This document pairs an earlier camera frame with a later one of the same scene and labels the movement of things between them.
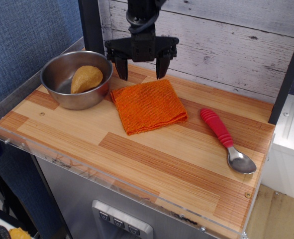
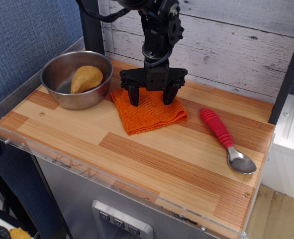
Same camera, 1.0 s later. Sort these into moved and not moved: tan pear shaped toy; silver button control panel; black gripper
Moved: black gripper
Not moved: silver button control panel; tan pear shaped toy
